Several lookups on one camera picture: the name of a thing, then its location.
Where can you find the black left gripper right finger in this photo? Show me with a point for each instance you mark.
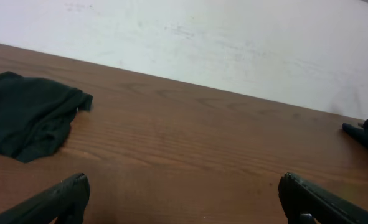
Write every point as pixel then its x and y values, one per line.
pixel 305 202

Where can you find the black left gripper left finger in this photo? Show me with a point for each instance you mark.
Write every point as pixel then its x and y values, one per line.
pixel 63 203

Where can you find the folded black cloth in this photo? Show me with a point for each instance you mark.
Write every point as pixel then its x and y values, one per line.
pixel 35 115

